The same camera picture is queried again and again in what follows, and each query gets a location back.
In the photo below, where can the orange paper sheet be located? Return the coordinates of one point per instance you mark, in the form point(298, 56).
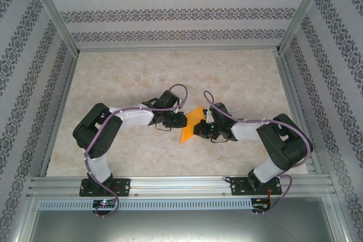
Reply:
point(190, 120)

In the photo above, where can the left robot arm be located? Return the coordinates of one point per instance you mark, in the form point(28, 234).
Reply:
point(136, 118)

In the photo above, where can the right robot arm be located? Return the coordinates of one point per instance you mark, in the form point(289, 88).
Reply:
point(245, 131)

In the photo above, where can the grey metal sheet panel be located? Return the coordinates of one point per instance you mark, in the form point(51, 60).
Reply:
point(181, 225)

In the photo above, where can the right controller board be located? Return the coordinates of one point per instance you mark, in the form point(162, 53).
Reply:
point(259, 205)

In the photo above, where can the controller board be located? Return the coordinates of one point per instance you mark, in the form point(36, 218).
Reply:
point(259, 205)
point(103, 203)

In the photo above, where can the left controller board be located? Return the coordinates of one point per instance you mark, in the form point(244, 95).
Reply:
point(103, 203)

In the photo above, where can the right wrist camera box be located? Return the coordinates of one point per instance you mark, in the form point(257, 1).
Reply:
point(210, 116)

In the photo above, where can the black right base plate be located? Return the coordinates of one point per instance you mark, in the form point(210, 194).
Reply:
point(238, 186)

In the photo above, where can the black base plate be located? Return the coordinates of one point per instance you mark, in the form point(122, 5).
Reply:
point(238, 186)
point(124, 186)

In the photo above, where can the aluminium mounting rail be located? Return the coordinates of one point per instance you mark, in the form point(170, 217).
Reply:
point(175, 185)

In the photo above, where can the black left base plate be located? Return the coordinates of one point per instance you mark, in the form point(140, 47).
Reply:
point(124, 186)

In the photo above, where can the aluminium frame post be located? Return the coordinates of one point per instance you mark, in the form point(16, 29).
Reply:
point(51, 6)
point(306, 6)

